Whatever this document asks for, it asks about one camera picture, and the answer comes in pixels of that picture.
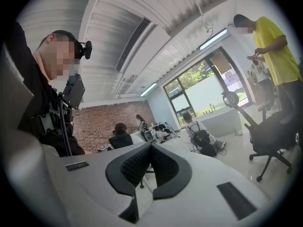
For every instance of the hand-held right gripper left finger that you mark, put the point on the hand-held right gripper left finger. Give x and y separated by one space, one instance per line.
127 171

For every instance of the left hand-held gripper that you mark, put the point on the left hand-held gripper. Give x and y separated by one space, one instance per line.
105 147

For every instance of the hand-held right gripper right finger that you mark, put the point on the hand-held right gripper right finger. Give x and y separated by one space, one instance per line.
172 174

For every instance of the black office chair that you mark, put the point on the black office chair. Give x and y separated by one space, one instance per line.
267 131
120 142

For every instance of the white desk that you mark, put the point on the white desk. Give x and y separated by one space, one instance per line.
137 138

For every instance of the black round bag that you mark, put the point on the black round bag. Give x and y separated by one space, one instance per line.
208 150

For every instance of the grey folding lounger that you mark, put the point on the grey folding lounger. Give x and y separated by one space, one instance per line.
172 129

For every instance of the black backpack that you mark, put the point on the black backpack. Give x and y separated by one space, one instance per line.
201 136

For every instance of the black chest harness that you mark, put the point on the black chest harness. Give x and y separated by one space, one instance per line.
54 119

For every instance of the black chest display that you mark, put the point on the black chest display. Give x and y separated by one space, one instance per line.
74 91

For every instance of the white counter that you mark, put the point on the white counter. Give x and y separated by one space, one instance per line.
222 124

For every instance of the black-framed window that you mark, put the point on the black-framed window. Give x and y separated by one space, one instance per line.
180 103

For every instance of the ceiling tube light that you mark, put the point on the ceiling tube light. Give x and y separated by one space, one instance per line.
213 39
148 89

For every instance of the black tap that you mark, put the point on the black tap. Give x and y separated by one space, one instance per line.
211 106

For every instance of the large glass pane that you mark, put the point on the large glass pane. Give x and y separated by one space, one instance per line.
203 91

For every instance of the person's torso black shirt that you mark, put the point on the person's torso black shirt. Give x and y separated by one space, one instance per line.
35 91

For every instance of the person's head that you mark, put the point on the person's head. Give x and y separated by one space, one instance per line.
54 58

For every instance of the glass door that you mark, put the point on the glass door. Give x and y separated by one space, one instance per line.
234 91

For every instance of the ceiling air vent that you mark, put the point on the ceiling air vent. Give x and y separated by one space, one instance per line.
133 44

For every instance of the group of paper sheets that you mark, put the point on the group of paper sheets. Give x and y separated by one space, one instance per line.
230 79

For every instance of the brown cardboard sheet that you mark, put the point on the brown cardboard sheet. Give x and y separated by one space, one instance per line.
220 62

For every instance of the black head camera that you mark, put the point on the black head camera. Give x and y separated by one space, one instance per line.
87 49

